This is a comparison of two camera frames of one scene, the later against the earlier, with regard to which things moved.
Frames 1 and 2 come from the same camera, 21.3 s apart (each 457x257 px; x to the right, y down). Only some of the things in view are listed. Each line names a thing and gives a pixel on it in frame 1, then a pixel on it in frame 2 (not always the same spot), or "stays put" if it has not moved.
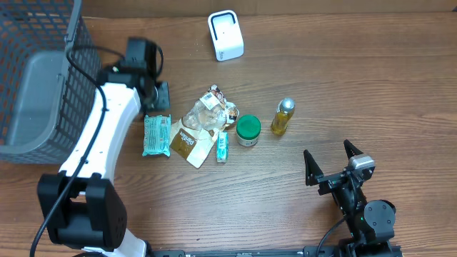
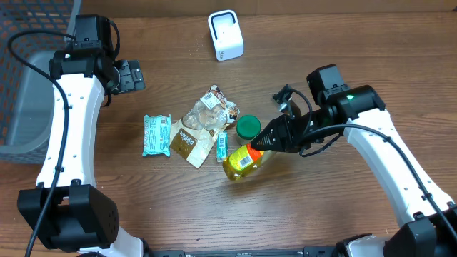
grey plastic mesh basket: (45, 100) stays put
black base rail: (308, 250) stays put
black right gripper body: (330, 184) -> (299, 128)
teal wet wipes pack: (156, 135) stays put
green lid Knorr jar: (248, 130) stays put
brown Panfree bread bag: (193, 136) stays put
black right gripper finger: (312, 169) -> (276, 136)
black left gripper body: (161, 101) -> (129, 79)
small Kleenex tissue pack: (223, 147) stays put
